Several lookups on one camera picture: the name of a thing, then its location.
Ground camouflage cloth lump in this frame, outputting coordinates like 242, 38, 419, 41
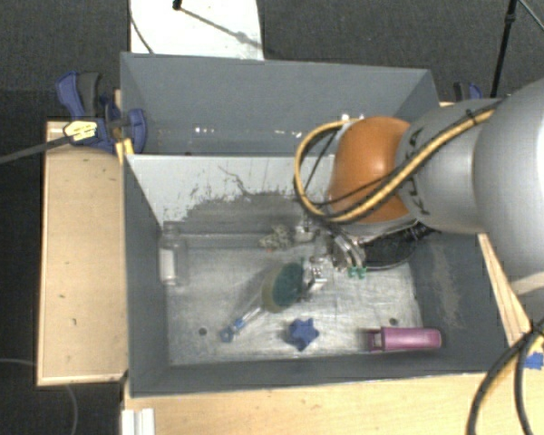
258, 224, 296, 250

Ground blue star-shaped toy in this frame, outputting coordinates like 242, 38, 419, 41
284, 317, 321, 352

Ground black round dish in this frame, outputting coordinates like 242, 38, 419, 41
364, 234, 419, 270

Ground purple cylinder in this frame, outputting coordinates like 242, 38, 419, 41
361, 326, 443, 353

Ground grey metal bin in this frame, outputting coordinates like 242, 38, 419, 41
119, 51, 505, 397

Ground pale wood board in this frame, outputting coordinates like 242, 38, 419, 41
36, 120, 130, 387

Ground green scrub brush clear handle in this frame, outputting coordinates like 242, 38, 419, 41
219, 261, 307, 343

